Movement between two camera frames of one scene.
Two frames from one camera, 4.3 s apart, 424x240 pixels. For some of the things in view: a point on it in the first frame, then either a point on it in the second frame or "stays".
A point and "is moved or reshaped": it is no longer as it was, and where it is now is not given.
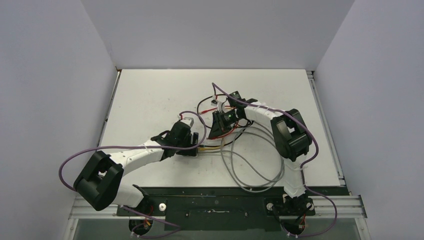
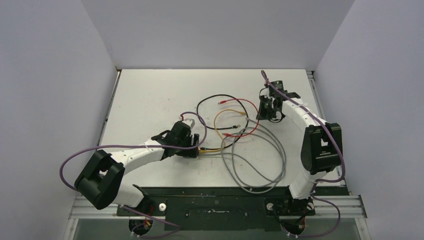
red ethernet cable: (234, 128) is moved or reshaped
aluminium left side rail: (119, 74) stays
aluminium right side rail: (341, 181) stays
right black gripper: (219, 127) -> (263, 114)
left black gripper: (193, 139) stays
